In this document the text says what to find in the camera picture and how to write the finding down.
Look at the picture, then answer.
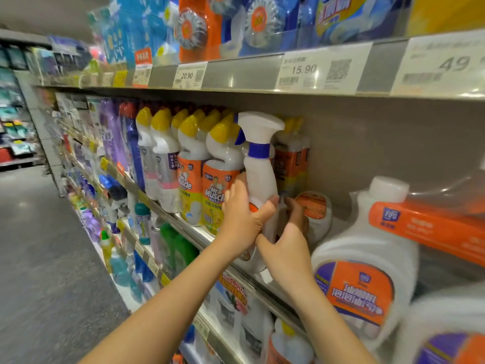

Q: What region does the red white price tag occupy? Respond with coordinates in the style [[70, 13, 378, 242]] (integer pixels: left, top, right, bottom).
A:
[[132, 48, 155, 88]]

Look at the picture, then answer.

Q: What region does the row of purple cleaner bottles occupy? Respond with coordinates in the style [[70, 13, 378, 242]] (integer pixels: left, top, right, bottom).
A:
[[85, 97, 147, 192]]

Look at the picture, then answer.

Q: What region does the orange cleaner bottle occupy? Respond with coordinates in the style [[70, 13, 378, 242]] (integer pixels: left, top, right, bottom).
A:
[[273, 117, 312, 200]]

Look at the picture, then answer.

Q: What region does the large white detergent jug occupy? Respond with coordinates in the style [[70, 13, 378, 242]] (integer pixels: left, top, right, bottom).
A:
[[311, 175, 421, 351], [393, 283, 485, 364]]

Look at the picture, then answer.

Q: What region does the white yellow-capped cleaner jug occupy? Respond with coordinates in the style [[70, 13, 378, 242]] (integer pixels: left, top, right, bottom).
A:
[[265, 318, 315, 364]]

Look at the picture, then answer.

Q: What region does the person's left hand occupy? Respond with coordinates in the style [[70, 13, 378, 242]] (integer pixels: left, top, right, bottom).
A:
[[214, 174, 277, 258]]

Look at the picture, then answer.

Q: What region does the person's right hand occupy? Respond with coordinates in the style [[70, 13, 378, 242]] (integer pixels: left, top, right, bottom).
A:
[[256, 197, 313, 300]]

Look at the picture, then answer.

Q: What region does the cluster of teal cleaner bottles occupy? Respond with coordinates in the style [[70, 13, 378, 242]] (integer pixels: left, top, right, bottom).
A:
[[97, 199, 158, 291]]

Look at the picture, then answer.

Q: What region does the small white cleaner jug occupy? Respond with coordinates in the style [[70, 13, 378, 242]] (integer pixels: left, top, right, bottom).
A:
[[237, 295, 275, 362]]

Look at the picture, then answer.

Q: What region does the cluster of green cleaner bottles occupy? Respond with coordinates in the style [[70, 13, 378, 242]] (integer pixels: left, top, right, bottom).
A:
[[158, 222, 200, 275]]

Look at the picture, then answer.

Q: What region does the row of blue cleaner packs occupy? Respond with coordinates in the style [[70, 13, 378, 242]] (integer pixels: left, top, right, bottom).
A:
[[85, 0, 414, 67]]

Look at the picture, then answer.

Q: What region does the distant store shelving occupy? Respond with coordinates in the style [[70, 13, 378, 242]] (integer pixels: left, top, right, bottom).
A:
[[0, 41, 60, 173]]

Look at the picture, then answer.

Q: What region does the row of yellow-capped cleaner bottles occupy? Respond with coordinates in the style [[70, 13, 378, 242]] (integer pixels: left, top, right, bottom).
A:
[[135, 106, 245, 237]]

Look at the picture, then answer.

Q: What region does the person's left forearm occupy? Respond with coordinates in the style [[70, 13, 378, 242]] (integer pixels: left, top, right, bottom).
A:
[[79, 242, 247, 364]]

